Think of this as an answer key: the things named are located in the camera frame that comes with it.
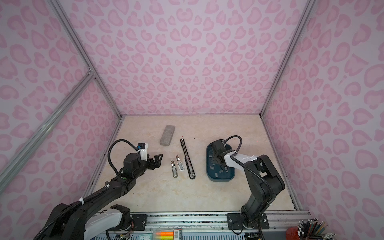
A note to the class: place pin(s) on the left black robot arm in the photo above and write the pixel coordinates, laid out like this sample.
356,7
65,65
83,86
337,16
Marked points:
68,222

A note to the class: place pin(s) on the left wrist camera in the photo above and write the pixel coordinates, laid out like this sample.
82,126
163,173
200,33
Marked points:
142,149

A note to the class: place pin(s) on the pencil holder with pencils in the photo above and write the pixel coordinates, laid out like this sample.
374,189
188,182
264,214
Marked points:
313,229

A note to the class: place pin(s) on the grey stone block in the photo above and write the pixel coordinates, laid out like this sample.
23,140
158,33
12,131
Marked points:
167,135

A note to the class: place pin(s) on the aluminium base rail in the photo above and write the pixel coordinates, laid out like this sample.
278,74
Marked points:
200,225

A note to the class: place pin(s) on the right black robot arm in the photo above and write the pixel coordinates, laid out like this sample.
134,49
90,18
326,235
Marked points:
264,181

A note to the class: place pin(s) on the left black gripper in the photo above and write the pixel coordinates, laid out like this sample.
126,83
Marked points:
157,162

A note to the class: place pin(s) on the orange highlighter box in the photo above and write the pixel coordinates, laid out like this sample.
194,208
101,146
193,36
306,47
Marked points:
168,235

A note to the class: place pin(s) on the black stapler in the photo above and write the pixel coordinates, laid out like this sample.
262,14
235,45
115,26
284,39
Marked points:
189,165

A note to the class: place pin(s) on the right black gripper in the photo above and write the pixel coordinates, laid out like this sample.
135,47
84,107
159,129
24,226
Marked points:
213,158

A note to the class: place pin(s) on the red container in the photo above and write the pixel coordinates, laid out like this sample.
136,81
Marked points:
292,233

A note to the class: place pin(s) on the teal plastic tray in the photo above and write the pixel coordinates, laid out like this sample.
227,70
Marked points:
214,171

